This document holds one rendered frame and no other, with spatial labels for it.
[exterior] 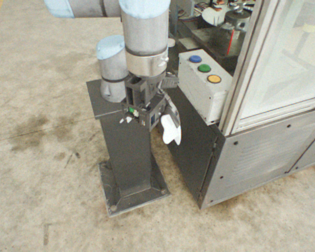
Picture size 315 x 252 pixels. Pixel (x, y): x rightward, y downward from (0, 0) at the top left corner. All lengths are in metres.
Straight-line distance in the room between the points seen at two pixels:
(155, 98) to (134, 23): 0.16
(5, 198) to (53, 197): 0.31
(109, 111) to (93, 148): 0.90
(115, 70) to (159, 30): 0.51
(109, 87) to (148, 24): 0.58
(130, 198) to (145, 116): 1.08
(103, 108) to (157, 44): 0.57
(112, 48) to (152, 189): 0.97
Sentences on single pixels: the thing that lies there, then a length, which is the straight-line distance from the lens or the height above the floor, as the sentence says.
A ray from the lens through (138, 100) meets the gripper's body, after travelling 0.43.
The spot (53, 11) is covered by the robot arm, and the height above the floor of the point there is 1.19.
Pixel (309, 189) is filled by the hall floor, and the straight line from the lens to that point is 1.81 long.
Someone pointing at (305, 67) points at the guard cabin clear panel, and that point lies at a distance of 0.87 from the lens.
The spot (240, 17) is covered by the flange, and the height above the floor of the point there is 0.96.
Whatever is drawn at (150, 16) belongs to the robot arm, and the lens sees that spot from 0.35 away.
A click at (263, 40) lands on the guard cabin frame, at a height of 1.09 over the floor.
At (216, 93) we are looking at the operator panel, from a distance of 0.74.
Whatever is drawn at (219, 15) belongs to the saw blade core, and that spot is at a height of 0.95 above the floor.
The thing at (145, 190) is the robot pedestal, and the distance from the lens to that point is 1.49.
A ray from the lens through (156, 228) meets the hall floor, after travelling 1.41.
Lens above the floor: 1.33
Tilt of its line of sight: 47 degrees down
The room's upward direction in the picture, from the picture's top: straight up
